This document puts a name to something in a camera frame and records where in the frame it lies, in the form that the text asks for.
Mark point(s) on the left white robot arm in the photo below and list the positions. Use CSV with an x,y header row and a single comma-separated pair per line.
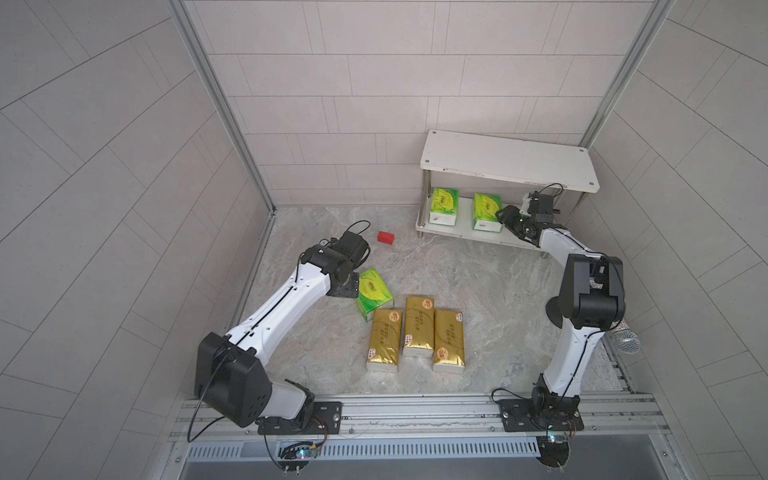
x,y
231,372

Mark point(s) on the gold tissue pack middle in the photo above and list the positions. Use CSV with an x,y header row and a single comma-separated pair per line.
x,y
419,327

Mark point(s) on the left circuit board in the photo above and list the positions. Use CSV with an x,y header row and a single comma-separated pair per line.
x,y
295,457

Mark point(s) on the green tissue pack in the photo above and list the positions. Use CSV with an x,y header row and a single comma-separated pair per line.
x,y
373,294
444,205
484,210

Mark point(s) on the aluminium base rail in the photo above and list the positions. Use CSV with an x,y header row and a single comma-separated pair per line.
x,y
421,427

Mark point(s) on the right circuit board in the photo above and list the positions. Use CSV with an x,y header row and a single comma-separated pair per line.
x,y
554,451

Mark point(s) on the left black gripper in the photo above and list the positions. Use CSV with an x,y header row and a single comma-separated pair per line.
x,y
351,287

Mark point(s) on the circuit board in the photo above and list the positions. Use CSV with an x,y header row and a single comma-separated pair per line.
x,y
295,457
554,451

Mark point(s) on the white two-tier shelf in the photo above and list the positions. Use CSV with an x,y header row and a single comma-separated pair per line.
x,y
530,163

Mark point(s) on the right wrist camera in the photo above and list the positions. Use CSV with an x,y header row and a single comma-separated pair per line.
x,y
540,201

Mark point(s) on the gold tissue pack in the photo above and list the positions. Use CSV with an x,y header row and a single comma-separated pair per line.
x,y
419,327
384,345
449,346

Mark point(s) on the small red block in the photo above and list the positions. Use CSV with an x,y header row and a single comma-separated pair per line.
x,y
386,237

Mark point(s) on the gold tissue pack right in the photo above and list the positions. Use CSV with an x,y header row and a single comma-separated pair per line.
x,y
449,346

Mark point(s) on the glitter microphone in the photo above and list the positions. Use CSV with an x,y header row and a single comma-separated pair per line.
x,y
624,339

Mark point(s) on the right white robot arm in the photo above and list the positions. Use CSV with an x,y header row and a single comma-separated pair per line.
x,y
591,302

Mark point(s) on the gold tissue pack left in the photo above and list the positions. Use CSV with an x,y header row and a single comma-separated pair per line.
x,y
384,345

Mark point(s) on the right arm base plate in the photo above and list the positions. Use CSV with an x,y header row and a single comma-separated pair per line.
x,y
517,415

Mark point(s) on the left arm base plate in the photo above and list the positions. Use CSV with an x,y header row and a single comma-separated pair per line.
x,y
325,418

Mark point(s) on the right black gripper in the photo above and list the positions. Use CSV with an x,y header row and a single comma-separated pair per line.
x,y
511,217

